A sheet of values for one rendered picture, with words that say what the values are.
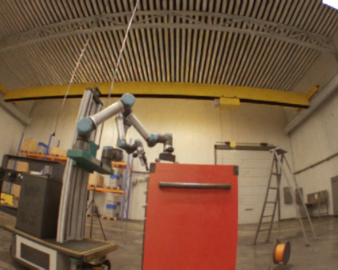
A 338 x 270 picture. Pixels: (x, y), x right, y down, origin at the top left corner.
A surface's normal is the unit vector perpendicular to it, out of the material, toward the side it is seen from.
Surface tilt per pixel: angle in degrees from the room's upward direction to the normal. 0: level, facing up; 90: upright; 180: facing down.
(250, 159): 90
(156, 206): 90
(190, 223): 90
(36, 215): 90
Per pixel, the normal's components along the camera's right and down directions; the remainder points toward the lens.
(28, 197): -0.11, -0.39
